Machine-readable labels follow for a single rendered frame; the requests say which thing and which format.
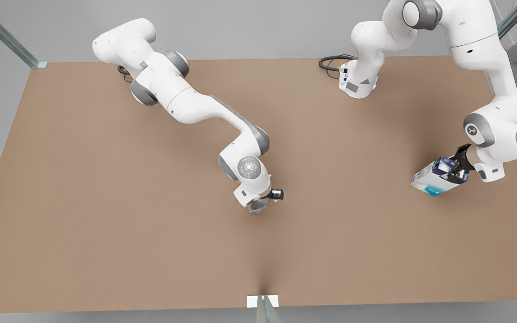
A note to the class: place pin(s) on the clear glass cup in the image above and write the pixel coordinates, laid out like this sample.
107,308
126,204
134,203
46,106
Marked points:
258,207

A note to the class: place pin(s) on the blue and white carton box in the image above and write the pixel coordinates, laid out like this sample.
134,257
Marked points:
433,179

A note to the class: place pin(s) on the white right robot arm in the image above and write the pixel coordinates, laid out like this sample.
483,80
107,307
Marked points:
186,101

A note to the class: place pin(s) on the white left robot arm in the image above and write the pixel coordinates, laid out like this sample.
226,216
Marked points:
478,45

